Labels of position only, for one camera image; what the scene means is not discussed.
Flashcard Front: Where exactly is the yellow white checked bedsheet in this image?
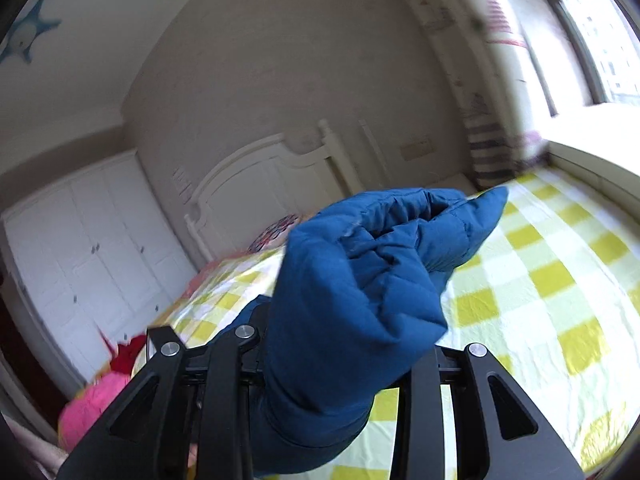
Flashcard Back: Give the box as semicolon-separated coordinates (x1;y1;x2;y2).
150;170;640;480

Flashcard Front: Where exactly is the white window ledge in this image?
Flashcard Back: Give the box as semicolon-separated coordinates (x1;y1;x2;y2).
544;104;640;202

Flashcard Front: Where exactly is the blue star decoration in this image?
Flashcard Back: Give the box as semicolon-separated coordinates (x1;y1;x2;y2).
0;0;62;65

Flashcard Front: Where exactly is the striped curtain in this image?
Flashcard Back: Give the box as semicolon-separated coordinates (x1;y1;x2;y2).
462;92;522;189

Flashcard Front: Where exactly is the beige wall socket plate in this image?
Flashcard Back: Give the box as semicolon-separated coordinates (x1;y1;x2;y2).
398;137;434;161

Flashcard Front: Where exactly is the window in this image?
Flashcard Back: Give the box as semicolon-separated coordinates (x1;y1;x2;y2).
520;0;640;117

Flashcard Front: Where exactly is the pink cloth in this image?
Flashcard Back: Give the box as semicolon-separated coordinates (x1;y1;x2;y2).
58;372;137;454

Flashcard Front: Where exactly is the red cloth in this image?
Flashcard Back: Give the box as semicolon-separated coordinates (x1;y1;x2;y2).
97;329;149;377

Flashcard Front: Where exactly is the colourful patterned pillow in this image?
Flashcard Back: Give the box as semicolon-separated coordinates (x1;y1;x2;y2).
247;213;304;254

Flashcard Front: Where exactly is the blue padded jacket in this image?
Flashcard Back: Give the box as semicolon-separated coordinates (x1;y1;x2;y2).
192;187;510;478

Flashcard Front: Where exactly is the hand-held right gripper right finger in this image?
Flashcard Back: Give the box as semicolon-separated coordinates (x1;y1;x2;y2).
394;342;586;480

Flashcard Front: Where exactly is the white nightstand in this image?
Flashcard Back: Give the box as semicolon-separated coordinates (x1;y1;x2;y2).
434;172;484;194

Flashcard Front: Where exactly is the white bed headboard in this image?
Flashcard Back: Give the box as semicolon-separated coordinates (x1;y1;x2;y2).
183;119;387;267

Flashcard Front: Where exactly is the pink striped wall sticker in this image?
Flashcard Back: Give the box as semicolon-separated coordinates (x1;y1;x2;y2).
486;0;529;50

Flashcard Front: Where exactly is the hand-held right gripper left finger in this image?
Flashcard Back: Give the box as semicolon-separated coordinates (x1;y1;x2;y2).
57;326;267;480

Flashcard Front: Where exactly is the white wardrobe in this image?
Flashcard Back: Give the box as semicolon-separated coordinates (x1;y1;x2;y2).
0;149;199;402

